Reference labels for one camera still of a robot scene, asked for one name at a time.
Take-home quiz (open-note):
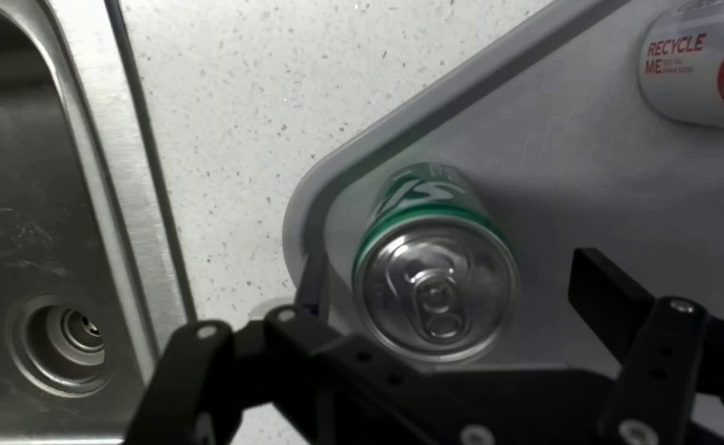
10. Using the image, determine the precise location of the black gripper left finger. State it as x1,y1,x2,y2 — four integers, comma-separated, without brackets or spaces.
123,258,501,445

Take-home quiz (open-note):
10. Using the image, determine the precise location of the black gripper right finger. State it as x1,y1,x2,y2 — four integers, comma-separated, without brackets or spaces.
568,247,724,445

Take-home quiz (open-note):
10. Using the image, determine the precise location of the green soda can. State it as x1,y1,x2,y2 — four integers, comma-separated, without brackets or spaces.
352,164,522,364

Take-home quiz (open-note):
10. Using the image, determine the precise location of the silver soda can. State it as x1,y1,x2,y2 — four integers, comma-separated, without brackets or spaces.
638,0,724,128

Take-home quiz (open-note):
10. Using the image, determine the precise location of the grey plastic tray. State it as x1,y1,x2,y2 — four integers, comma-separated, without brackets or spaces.
283,0,724,374

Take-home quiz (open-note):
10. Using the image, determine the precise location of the stainless steel sink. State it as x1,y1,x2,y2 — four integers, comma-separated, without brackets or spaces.
0,0,195,445

